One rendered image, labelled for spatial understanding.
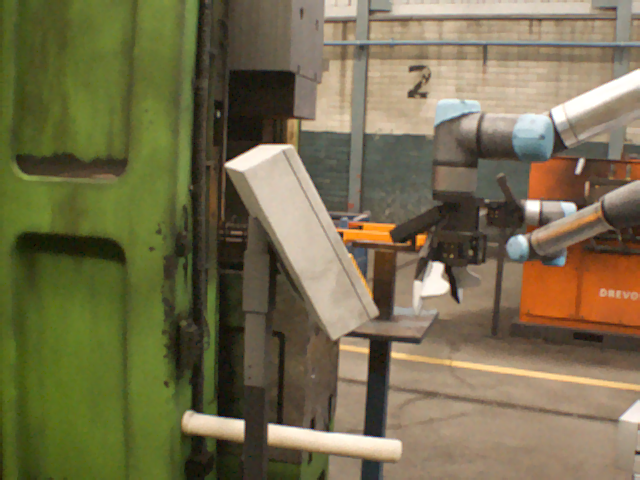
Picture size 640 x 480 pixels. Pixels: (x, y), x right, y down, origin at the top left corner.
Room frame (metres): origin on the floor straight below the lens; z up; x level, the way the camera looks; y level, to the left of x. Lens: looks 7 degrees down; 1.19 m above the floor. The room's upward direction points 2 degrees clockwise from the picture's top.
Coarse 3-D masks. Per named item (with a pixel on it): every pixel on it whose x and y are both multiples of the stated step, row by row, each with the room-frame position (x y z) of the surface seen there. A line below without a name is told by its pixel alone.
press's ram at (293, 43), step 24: (240, 0) 1.65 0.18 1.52; (264, 0) 1.63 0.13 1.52; (288, 0) 1.62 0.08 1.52; (312, 0) 1.78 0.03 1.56; (240, 24) 1.65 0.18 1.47; (264, 24) 1.63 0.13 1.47; (288, 24) 1.62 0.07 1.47; (312, 24) 1.79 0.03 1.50; (240, 48) 1.65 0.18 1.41; (264, 48) 1.63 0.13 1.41; (288, 48) 1.62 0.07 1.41; (312, 48) 1.80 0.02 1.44; (240, 72) 1.68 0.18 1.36; (264, 72) 1.67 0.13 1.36; (288, 72) 1.65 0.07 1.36; (312, 72) 1.81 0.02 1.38
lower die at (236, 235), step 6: (222, 228) 1.81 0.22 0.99; (228, 228) 1.80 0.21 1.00; (234, 228) 1.80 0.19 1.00; (240, 228) 1.80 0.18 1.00; (246, 228) 1.79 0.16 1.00; (222, 234) 1.75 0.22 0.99; (228, 234) 1.75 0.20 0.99; (234, 234) 1.75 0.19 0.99; (240, 234) 1.74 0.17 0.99; (246, 234) 1.75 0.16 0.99; (222, 240) 1.70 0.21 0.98; (228, 240) 1.70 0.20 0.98; (234, 240) 1.70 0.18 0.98; (240, 240) 1.71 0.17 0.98; (246, 240) 1.71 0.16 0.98; (222, 246) 1.70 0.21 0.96; (228, 246) 1.70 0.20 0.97; (234, 246) 1.70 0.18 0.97; (240, 246) 1.69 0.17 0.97; (246, 246) 1.69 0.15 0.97; (222, 252) 1.70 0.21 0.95; (228, 252) 1.70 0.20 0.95; (234, 252) 1.70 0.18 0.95; (240, 252) 1.69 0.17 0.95
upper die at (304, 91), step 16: (240, 80) 1.70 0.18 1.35; (256, 80) 1.69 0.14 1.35; (272, 80) 1.68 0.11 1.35; (288, 80) 1.67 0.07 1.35; (304, 80) 1.74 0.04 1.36; (240, 96) 1.70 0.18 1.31; (256, 96) 1.69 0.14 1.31; (272, 96) 1.68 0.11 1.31; (288, 96) 1.67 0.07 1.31; (304, 96) 1.75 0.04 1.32; (240, 112) 1.70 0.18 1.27; (256, 112) 1.69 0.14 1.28; (272, 112) 1.68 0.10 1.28; (288, 112) 1.67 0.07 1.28; (304, 112) 1.75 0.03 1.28
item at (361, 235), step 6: (336, 228) 2.15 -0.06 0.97; (348, 234) 2.11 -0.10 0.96; (354, 234) 2.10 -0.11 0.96; (360, 234) 2.10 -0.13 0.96; (366, 234) 2.09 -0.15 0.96; (372, 234) 2.09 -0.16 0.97; (378, 234) 2.08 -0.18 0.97; (384, 234) 2.08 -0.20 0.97; (372, 240) 2.09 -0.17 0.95; (378, 240) 2.08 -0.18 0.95; (384, 240) 2.08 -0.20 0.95; (390, 240) 2.07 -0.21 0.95; (420, 240) 2.04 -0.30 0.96
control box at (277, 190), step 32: (256, 160) 1.07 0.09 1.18; (288, 160) 1.03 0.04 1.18; (256, 192) 1.03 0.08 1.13; (288, 192) 1.04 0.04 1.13; (288, 224) 1.04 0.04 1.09; (320, 224) 1.04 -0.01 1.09; (288, 256) 1.04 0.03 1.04; (320, 256) 1.04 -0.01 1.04; (320, 288) 1.05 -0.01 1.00; (352, 288) 1.05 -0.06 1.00; (320, 320) 1.06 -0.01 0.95; (352, 320) 1.05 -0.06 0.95
